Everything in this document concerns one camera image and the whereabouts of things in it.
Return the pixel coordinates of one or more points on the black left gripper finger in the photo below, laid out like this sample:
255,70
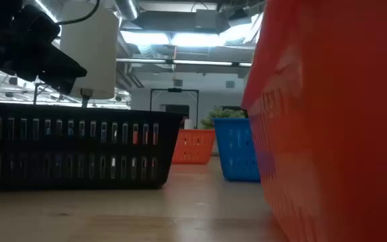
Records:
60,87
64,67

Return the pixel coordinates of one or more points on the blue plastic basket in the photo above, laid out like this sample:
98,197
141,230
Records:
235,151

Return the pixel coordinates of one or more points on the orange plastic basket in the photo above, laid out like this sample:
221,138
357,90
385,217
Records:
331,134
193,148

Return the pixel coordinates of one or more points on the metal lamp stem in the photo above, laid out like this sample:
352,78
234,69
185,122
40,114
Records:
86,97

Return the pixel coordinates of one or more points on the white cylindrical lamp shade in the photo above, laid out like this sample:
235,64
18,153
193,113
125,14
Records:
92,50

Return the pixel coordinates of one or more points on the black plastic basket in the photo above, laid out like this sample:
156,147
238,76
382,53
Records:
79,148

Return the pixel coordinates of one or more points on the grey ceiling air unit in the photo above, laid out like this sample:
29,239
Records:
180,21

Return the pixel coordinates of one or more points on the white cup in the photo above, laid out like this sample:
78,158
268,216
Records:
188,123

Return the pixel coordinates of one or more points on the long ceiling light tube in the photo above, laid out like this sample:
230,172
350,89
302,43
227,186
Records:
197,62

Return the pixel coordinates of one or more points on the bright ceiling light panel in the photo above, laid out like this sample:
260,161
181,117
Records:
197,39

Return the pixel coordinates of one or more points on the green potted plant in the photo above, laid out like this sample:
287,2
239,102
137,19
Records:
223,112

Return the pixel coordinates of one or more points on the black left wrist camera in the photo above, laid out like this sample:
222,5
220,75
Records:
35,23

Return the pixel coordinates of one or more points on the silver ventilation duct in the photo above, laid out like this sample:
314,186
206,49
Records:
126,8

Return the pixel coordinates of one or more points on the black metal frame stand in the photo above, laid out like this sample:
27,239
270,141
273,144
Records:
175,89

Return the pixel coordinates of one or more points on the grey wall box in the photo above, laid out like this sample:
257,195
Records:
177,82
229,84

